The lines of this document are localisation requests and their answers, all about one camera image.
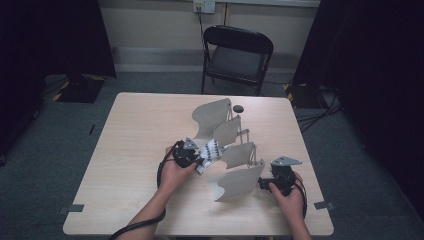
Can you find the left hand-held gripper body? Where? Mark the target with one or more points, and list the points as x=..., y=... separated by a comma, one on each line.
x=186, y=155

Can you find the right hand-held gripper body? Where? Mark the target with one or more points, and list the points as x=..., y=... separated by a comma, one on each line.
x=283, y=178

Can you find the white cloth with black pattern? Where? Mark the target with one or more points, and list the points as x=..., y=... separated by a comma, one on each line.
x=210, y=155

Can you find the white expandable divider rack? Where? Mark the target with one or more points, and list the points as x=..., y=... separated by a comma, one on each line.
x=233, y=156

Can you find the person's left hand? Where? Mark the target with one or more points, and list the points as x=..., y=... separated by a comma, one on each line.
x=175, y=176

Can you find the person's right hand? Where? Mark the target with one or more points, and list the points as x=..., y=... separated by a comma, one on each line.
x=290, y=203

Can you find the grey tape strip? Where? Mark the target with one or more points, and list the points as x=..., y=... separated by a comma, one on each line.
x=71, y=208
x=324, y=205

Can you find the black round table grommet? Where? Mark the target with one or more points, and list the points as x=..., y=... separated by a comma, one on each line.
x=238, y=108

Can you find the black stand base yellow stripes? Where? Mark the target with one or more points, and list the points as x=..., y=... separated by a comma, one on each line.
x=300, y=95
x=78, y=88

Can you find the black folding chair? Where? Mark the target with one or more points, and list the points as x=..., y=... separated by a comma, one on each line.
x=236, y=60

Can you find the dark curtain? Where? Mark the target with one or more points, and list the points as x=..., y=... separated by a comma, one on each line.
x=40, y=50
x=373, y=83

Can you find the white wall socket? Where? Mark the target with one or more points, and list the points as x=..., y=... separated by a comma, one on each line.
x=204, y=6

